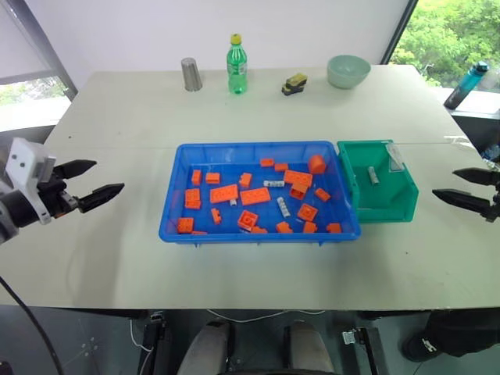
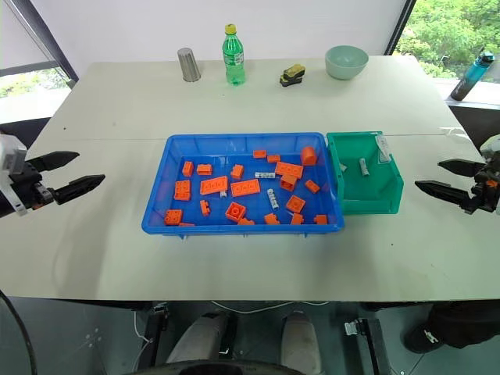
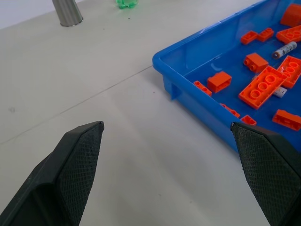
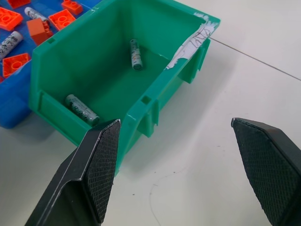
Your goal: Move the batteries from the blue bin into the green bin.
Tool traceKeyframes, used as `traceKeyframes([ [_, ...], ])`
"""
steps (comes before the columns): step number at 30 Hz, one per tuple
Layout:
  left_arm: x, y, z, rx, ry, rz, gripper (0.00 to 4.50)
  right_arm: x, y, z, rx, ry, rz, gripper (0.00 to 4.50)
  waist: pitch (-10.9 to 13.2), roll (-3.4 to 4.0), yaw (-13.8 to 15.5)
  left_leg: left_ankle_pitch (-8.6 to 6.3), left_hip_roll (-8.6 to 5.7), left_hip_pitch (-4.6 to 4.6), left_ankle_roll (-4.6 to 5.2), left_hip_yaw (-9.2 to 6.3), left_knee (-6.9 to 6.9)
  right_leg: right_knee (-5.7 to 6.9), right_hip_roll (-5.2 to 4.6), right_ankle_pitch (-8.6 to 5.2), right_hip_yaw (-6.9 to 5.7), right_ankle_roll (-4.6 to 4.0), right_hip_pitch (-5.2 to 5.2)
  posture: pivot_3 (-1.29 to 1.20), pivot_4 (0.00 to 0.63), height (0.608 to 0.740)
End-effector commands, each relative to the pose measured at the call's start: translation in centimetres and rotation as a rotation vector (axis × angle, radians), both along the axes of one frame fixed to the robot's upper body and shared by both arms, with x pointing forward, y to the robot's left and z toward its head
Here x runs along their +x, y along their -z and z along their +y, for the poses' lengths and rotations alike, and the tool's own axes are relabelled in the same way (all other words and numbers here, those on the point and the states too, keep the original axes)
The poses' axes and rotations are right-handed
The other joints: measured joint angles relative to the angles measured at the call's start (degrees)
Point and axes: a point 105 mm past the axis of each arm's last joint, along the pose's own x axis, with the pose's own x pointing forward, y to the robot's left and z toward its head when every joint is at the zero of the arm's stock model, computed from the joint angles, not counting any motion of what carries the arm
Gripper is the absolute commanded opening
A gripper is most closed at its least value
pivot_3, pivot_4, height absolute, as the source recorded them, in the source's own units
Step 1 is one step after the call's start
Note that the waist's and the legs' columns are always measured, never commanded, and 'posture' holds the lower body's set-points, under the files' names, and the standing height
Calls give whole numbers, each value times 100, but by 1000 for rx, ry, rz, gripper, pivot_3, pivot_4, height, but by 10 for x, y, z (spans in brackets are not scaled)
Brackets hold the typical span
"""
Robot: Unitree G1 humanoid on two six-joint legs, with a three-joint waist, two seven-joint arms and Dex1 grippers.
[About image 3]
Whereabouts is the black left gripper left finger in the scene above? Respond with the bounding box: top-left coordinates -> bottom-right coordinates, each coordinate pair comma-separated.
0,121 -> 105,226

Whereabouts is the small orange building block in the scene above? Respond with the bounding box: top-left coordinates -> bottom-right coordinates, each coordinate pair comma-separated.
220,103 -> 241,118
240,114 -> 257,126
240,31 -> 259,45
243,53 -> 269,73
272,109 -> 301,131
193,81 -> 213,97
206,72 -> 233,94
256,27 -> 275,43

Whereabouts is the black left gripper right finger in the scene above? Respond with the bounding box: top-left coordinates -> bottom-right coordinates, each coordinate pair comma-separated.
230,121 -> 301,226

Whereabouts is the green plastic bottle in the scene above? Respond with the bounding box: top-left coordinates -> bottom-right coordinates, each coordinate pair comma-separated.
115,0 -> 139,9

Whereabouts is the white cylindrical battery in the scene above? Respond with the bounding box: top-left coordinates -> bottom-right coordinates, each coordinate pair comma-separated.
272,41 -> 298,60
272,86 -> 287,98

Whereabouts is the blue plastic bin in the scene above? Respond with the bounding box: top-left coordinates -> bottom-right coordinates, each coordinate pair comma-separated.
152,0 -> 301,153

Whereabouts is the silver metal cup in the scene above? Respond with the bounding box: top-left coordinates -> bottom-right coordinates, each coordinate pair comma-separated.
52,0 -> 84,27

